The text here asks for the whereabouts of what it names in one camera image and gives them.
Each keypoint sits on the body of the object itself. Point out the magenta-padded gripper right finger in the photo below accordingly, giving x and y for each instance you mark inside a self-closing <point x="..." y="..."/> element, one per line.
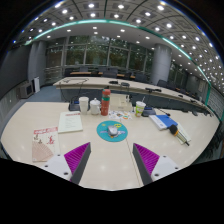
<point x="146" y="158"/>

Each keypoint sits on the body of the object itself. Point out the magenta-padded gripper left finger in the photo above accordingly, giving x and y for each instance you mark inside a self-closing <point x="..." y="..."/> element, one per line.
<point x="77" y="156"/>

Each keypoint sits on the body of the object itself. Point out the silver computer mouse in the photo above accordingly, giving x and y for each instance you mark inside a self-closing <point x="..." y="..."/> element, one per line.
<point x="112" y="130"/>

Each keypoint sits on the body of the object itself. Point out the round teal cartoon mouse pad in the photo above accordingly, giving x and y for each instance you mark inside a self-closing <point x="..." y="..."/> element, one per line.
<point x="101" y="131"/>

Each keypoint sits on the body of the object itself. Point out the red and white magazine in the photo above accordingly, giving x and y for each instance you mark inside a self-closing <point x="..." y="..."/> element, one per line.
<point x="45" y="145"/>

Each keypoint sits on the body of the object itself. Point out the white booklet with red title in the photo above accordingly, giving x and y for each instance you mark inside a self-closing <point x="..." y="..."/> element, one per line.
<point x="70" y="122"/>

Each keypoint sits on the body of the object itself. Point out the blue and white book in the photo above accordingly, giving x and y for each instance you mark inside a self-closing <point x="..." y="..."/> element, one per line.
<point x="161" y="122"/>

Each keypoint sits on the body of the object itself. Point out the black and yellow microphone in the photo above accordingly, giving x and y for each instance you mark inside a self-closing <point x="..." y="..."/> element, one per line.
<point x="173" y="129"/>

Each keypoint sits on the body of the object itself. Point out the black conference microphone base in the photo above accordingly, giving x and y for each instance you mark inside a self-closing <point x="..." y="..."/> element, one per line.
<point x="148" y="112"/>
<point x="73" y="107"/>

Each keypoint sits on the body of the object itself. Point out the green paper cup with straw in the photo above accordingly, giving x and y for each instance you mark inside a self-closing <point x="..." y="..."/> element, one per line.
<point x="140" y="109"/>

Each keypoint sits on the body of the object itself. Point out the colourful sticker sheet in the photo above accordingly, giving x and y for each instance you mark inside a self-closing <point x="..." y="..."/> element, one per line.
<point x="120" y="115"/>

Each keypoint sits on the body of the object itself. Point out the stack of white paper cups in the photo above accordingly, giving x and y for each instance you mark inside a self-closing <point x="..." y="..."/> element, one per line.
<point x="84" y="106"/>

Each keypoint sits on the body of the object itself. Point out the white lidded ceramic mug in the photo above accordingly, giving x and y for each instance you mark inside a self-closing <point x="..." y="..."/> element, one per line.
<point x="95" y="107"/>

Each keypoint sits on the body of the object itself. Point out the red bottle with green band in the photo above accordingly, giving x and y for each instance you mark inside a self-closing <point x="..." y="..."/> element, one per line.
<point x="105" y="103"/>

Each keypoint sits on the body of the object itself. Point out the white open organizer box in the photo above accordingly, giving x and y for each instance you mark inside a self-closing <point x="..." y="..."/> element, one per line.
<point x="120" y="103"/>

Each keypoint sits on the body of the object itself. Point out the long curved conference desk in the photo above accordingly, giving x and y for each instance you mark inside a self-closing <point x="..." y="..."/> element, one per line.
<point x="96" y="82"/>

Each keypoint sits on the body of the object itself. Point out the white standing panel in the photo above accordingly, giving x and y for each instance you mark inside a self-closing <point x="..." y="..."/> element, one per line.
<point x="35" y="85"/>

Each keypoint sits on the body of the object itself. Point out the grey floor cabinet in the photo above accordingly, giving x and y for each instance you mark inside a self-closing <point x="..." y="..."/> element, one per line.
<point x="25" y="90"/>

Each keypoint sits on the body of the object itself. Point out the group of dark office chairs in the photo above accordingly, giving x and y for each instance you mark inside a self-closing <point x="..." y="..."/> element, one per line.
<point x="110" y="74"/>

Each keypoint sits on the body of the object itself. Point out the group of ceiling lights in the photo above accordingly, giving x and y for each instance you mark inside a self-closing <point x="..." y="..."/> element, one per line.
<point x="95" y="29"/>

